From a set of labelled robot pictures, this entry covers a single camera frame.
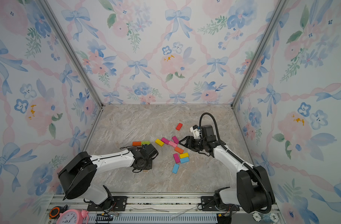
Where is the pink block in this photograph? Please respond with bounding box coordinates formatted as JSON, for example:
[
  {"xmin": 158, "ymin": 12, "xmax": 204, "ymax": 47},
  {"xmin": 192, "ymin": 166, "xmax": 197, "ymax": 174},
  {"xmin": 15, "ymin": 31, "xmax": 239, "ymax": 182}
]
[{"xmin": 168, "ymin": 141, "xmax": 177, "ymax": 148}]

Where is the pink alarm clock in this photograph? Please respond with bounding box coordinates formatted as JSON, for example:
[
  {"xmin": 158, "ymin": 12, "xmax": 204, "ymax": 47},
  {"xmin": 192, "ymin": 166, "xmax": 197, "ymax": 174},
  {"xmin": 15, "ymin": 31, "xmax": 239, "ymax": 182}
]
[{"xmin": 56, "ymin": 209, "xmax": 89, "ymax": 224}]

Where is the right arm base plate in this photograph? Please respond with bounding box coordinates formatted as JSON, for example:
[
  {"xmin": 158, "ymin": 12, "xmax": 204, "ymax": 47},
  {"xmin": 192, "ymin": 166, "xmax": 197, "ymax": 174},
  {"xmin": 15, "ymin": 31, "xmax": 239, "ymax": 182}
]
[{"xmin": 197, "ymin": 196, "xmax": 240, "ymax": 213}]

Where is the magenta block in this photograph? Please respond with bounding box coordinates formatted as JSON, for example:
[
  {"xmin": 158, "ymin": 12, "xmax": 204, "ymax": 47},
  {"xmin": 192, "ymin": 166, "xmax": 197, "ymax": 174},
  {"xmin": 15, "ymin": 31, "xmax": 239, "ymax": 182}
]
[
  {"xmin": 173, "ymin": 154, "xmax": 180, "ymax": 164},
  {"xmin": 172, "ymin": 136, "xmax": 179, "ymax": 144},
  {"xmin": 161, "ymin": 137, "xmax": 169, "ymax": 145}
]

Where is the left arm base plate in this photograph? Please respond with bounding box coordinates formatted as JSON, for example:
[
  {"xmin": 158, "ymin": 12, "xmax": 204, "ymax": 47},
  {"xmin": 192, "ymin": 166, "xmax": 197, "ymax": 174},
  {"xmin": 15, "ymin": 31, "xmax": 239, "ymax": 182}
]
[{"xmin": 87, "ymin": 196, "xmax": 128, "ymax": 212}]

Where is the yellow block upper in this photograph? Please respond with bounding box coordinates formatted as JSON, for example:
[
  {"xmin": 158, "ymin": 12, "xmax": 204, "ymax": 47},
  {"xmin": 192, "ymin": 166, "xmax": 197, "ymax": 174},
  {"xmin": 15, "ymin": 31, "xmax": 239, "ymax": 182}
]
[{"xmin": 155, "ymin": 139, "xmax": 164, "ymax": 147}]

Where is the magenta block upper right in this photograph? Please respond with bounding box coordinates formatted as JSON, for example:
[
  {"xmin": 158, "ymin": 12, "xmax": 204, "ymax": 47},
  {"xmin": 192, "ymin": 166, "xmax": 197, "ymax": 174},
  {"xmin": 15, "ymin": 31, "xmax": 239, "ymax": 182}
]
[{"xmin": 172, "ymin": 136, "xmax": 179, "ymax": 144}]

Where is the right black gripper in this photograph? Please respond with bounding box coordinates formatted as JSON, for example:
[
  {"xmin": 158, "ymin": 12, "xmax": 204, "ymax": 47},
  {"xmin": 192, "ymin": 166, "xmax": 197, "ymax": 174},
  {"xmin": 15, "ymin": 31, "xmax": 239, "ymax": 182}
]
[{"xmin": 179, "ymin": 135, "xmax": 207, "ymax": 151}]

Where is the white blue object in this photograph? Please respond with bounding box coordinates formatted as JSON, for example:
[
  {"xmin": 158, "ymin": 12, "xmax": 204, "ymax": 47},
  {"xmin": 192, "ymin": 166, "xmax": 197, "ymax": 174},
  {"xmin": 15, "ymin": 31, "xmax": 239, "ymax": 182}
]
[{"xmin": 252, "ymin": 212, "xmax": 280, "ymax": 224}]

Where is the white cable duct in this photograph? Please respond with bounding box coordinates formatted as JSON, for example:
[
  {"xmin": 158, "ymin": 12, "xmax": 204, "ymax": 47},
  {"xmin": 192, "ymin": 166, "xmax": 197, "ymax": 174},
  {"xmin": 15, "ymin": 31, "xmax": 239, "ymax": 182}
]
[{"xmin": 89, "ymin": 213, "xmax": 218, "ymax": 224}]

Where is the blue block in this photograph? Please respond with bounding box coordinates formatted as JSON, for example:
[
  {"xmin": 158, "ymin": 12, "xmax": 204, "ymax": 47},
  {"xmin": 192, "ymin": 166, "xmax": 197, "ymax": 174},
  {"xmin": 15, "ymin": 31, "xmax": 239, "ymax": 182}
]
[
  {"xmin": 172, "ymin": 164, "xmax": 180, "ymax": 174},
  {"xmin": 180, "ymin": 157, "xmax": 190, "ymax": 164}
]

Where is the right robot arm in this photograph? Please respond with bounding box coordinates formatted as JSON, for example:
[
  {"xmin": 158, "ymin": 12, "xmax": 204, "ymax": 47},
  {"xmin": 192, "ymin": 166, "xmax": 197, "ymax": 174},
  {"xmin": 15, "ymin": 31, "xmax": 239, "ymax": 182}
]
[{"xmin": 179, "ymin": 125, "xmax": 275, "ymax": 214}]

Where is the magenta block middle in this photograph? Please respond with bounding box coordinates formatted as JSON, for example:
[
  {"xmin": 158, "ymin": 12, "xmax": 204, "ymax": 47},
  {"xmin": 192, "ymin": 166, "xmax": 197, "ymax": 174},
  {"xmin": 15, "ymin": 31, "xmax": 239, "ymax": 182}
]
[{"xmin": 161, "ymin": 137, "xmax": 169, "ymax": 145}]

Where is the orange black tape measure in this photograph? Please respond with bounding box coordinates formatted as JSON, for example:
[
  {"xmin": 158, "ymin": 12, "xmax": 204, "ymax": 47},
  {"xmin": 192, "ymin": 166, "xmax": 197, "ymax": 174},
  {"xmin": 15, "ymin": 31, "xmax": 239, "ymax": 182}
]
[{"xmin": 49, "ymin": 205, "xmax": 68, "ymax": 219}]

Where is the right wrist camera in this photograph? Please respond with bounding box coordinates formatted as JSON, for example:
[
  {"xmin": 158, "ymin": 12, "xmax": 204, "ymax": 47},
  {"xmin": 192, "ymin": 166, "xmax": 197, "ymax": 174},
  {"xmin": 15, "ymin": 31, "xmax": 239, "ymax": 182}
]
[{"xmin": 190, "ymin": 125, "xmax": 201, "ymax": 139}]

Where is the blue block bottom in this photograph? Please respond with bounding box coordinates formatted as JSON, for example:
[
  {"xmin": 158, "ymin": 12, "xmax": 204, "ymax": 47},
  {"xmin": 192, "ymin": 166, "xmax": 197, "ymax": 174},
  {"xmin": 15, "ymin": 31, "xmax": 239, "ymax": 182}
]
[{"xmin": 172, "ymin": 164, "xmax": 180, "ymax": 174}]

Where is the yellow block lower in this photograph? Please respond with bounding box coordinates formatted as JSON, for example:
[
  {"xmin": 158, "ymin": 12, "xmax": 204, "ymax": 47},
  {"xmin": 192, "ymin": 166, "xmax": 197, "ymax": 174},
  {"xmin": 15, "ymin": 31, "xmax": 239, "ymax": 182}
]
[{"xmin": 180, "ymin": 153, "xmax": 189, "ymax": 159}]

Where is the magenta block lower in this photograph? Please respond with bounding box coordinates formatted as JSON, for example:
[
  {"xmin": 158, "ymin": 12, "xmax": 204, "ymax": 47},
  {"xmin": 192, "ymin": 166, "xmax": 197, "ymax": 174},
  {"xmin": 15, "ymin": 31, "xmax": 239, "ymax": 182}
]
[{"xmin": 173, "ymin": 154, "xmax": 180, "ymax": 164}]

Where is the yellow block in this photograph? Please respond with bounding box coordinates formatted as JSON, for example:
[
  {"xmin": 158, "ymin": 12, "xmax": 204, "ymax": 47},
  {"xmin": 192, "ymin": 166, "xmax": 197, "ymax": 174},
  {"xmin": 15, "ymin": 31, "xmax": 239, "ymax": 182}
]
[
  {"xmin": 180, "ymin": 153, "xmax": 189, "ymax": 159},
  {"xmin": 155, "ymin": 139, "xmax": 164, "ymax": 147}
]

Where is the orange block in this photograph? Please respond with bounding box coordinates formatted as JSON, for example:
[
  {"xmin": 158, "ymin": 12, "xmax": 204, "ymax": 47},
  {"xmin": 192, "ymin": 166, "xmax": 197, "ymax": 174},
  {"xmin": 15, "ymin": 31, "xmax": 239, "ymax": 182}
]
[
  {"xmin": 174, "ymin": 147, "xmax": 184, "ymax": 154},
  {"xmin": 132, "ymin": 141, "xmax": 142, "ymax": 147}
]

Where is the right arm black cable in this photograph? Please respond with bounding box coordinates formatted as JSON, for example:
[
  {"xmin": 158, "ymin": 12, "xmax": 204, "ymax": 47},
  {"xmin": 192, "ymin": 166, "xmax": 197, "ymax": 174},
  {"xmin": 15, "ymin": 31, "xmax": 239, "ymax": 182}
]
[{"xmin": 199, "ymin": 112, "xmax": 273, "ymax": 214}]

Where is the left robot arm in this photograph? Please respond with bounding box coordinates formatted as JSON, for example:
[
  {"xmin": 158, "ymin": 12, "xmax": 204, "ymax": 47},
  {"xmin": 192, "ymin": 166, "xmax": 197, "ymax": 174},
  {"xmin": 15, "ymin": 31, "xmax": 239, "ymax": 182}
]
[{"xmin": 58, "ymin": 144, "xmax": 159, "ymax": 211}]

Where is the red block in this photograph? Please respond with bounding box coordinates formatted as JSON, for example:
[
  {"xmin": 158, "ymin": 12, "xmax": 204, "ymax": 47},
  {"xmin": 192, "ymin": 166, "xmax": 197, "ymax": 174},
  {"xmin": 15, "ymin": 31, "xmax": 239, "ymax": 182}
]
[{"xmin": 176, "ymin": 123, "xmax": 183, "ymax": 131}]

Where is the blue block right lower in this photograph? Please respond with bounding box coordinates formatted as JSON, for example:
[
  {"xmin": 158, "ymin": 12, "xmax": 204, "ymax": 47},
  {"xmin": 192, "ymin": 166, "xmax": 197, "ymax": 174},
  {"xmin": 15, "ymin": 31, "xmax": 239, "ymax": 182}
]
[{"xmin": 180, "ymin": 157, "xmax": 190, "ymax": 164}]

